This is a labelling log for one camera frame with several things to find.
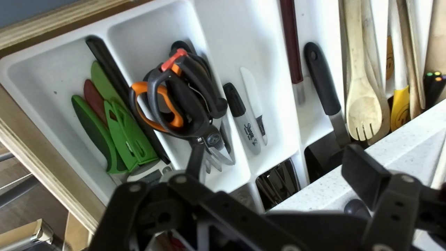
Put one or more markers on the dark green knife sheath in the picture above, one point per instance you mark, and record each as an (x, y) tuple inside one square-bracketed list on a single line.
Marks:
[(92, 125)]

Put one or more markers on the pale wooden utensil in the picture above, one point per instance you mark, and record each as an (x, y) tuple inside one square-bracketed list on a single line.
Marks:
[(385, 69), (411, 55)]

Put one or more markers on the black pen coloured dots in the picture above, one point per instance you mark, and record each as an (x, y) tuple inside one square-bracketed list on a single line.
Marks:
[(433, 87)]

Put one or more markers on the gray wooden kitchen drawer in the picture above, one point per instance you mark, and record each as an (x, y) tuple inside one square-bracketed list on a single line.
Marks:
[(28, 153)]

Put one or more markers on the light green knife sheath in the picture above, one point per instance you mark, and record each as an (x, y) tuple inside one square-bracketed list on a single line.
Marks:
[(130, 133)]

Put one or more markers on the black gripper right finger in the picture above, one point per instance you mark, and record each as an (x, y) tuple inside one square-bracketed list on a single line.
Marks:
[(390, 209)]

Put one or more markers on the black kitchen scissors red latch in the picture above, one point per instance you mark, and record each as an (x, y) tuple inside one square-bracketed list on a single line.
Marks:
[(195, 92)]

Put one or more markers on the pale wooden spoon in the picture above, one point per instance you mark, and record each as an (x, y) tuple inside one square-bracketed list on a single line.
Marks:
[(362, 101)]

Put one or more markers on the dark red knife sheath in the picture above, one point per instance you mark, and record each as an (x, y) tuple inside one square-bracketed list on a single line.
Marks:
[(92, 97)]

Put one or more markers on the yellow utensil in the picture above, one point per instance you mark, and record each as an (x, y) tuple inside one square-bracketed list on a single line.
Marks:
[(399, 108)]

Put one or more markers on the black Sharpie marker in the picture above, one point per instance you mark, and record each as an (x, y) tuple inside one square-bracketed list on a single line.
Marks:
[(244, 119)]

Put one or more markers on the white cutlery organizer tray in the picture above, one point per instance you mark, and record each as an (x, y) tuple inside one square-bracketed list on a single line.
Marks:
[(231, 32)]

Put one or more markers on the black clips bundle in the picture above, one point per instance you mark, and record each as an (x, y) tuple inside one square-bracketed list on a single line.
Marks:
[(277, 182)]

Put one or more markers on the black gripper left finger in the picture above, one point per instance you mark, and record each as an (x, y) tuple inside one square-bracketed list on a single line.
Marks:
[(139, 209)]

